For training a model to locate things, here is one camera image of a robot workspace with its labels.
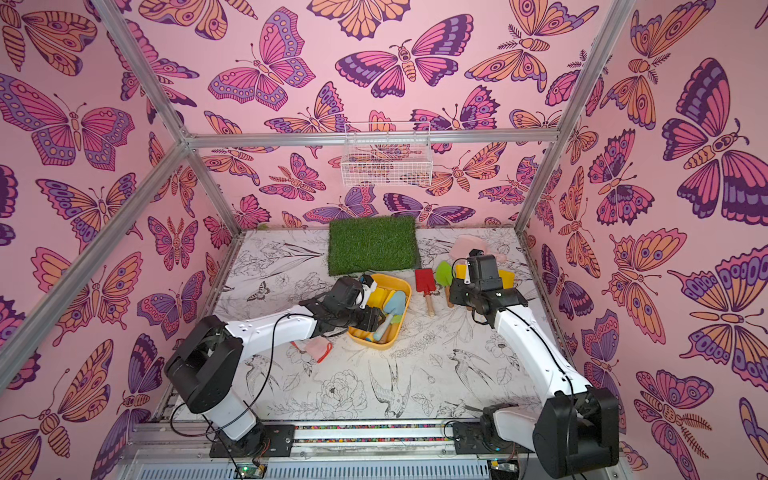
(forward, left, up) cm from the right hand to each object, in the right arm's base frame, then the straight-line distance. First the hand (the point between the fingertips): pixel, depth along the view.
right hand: (453, 288), depth 84 cm
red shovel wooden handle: (+13, +6, -15) cm, 21 cm away
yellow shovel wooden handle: (+17, -7, -15) cm, 24 cm away
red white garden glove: (-12, +39, -14) cm, 43 cm away
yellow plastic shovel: (+4, +22, -12) cm, 26 cm away
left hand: (-4, +20, -8) cm, 22 cm away
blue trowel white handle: (+2, +16, -14) cm, 22 cm away
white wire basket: (+39, +19, +18) cm, 47 cm away
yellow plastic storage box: (-10, +25, -12) cm, 29 cm away
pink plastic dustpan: (+32, -10, -17) cm, 37 cm away
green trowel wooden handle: (+15, -1, -16) cm, 23 cm away
